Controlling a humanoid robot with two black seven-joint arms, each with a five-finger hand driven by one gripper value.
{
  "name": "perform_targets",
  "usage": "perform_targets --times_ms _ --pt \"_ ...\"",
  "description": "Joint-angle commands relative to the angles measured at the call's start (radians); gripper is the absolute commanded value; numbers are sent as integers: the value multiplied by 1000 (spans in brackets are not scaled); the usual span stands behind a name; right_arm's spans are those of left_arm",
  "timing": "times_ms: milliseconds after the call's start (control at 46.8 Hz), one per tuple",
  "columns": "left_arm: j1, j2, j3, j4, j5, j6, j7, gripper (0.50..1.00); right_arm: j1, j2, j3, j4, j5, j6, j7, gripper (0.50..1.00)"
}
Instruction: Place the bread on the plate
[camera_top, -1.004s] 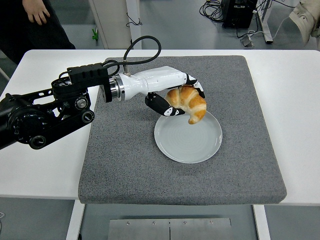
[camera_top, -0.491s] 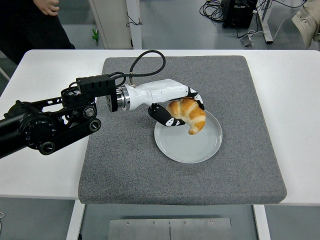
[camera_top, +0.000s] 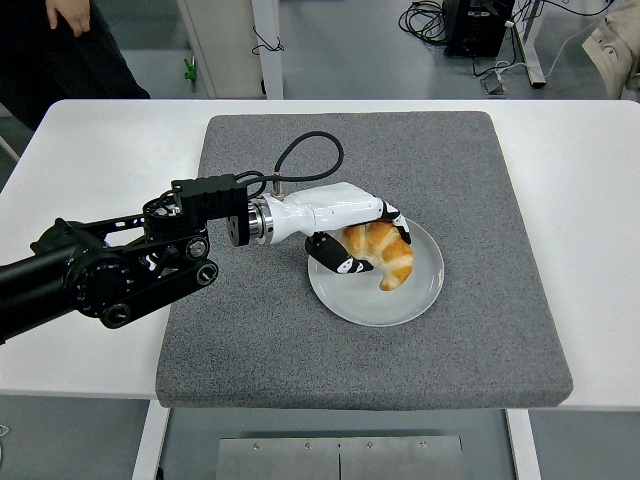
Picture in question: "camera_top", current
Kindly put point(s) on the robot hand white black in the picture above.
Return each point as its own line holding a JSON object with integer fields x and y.
{"x": 330, "y": 210}

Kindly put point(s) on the croissant bread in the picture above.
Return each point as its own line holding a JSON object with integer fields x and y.
{"x": 390, "y": 255}

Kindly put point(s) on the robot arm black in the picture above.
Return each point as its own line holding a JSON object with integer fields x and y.
{"x": 100, "y": 270}

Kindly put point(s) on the grey round plate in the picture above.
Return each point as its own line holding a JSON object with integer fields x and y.
{"x": 380, "y": 305}

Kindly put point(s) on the grey metal plate with screws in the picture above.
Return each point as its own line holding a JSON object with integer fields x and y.
{"x": 280, "y": 460}

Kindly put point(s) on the grey felt mat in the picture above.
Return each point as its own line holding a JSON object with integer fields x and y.
{"x": 350, "y": 145}

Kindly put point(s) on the small green object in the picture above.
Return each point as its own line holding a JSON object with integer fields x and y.
{"x": 189, "y": 70}

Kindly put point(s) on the white cabinet panel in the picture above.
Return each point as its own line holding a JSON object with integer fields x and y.
{"x": 225, "y": 40}

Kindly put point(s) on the small grey floor pedal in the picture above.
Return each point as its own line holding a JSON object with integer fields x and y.
{"x": 495, "y": 84}

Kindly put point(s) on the black computer case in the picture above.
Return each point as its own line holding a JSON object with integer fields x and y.
{"x": 475, "y": 30}

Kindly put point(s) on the white desk leg with foot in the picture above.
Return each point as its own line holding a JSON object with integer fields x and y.
{"x": 532, "y": 55}

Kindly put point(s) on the white table leg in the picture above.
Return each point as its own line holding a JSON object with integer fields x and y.
{"x": 522, "y": 445}
{"x": 150, "y": 440}

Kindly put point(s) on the person's hand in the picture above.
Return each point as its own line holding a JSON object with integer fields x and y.
{"x": 72, "y": 15}

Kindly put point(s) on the person in dark clothes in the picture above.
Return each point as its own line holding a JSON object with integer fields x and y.
{"x": 40, "y": 65}

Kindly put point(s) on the person in beige clothes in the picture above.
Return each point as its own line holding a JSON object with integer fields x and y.
{"x": 615, "y": 50}

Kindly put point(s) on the white upright furniture post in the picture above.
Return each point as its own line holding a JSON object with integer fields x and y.
{"x": 272, "y": 65}

